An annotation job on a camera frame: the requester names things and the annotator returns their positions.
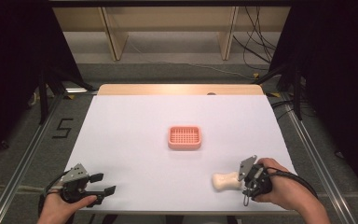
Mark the aluminium floor rail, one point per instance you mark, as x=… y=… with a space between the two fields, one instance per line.
x=320 y=161
x=24 y=161

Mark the white bone-shaped soap bar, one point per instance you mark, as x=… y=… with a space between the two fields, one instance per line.
x=225 y=181

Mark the person's left hand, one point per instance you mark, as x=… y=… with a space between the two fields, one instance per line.
x=56 y=210

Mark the white table cover sheet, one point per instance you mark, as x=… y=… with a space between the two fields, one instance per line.
x=143 y=149

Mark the wooden shelf unit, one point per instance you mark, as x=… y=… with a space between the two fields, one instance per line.
x=118 y=34

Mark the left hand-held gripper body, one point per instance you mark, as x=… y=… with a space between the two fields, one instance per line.
x=74 y=183

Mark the person's right hand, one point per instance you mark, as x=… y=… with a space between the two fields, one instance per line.
x=287 y=186

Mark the pink soap dish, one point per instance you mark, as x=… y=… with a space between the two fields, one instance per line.
x=184 y=137

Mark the wooden table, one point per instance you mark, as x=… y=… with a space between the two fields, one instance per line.
x=167 y=89

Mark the black tripod stand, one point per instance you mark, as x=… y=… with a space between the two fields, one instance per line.
x=45 y=93
x=296 y=90

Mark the black curtain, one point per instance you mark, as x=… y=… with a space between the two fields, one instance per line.
x=338 y=77
x=12 y=62

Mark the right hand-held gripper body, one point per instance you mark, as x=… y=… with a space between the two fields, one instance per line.
x=256 y=183

